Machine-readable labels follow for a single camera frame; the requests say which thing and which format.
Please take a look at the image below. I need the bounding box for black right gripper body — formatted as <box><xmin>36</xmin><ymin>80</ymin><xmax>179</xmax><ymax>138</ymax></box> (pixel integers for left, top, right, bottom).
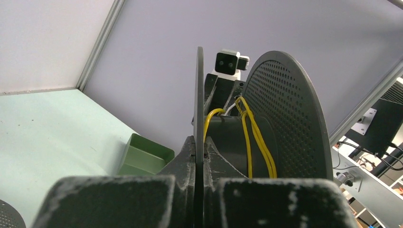
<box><xmin>204</xmin><ymin>74</ymin><xmax>246</xmax><ymax>115</ymax></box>

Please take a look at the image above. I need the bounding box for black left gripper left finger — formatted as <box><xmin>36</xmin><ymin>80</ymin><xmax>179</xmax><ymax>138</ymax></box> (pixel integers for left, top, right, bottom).
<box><xmin>33</xmin><ymin>136</ymin><xmax>195</xmax><ymax>228</ymax></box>

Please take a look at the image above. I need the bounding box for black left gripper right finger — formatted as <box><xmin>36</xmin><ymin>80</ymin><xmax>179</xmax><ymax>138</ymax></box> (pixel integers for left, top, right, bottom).
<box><xmin>204</xmin><ymin>138</ymin><xmax>357</xmax><ymax>228</ymax></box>

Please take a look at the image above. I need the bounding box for dark grey spool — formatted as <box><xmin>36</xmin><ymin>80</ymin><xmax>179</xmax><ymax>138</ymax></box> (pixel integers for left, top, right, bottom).
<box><xmin>0</xmin><ymin>200</ymin><xmax>26</xmax><ymax>228</ymax></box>
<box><xmin>193</xmin><ymin>46</ymin><xmax>334</xmax><ymax>181</ymax></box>

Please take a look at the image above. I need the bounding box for yellow wire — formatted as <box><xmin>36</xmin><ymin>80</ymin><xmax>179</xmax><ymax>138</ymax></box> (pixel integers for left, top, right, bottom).
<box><xmin>203</xmin><ymin>96</ymin><xmax>278</xmax><ymax>180</ymax></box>

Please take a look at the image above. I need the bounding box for green tray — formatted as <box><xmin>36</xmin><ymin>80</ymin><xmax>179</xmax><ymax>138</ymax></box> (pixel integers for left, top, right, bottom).
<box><xmin>117</xmin><ymin>133</ymin><xmax>175</xmax><ymax>175</ymax></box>

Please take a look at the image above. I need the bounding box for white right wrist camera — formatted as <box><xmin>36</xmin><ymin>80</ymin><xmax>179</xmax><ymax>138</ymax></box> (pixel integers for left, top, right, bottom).
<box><xmin>211</xmin><ymin>49</ymin><xmax>250</xmax><ymax>81</ymax></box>

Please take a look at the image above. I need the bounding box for right aluminium frame post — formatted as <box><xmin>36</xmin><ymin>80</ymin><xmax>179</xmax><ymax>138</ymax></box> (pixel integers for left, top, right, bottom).
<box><xmin>76</xmin><ymin>0</ymin><xmax>126</xmax><ymax>92</ymax></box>

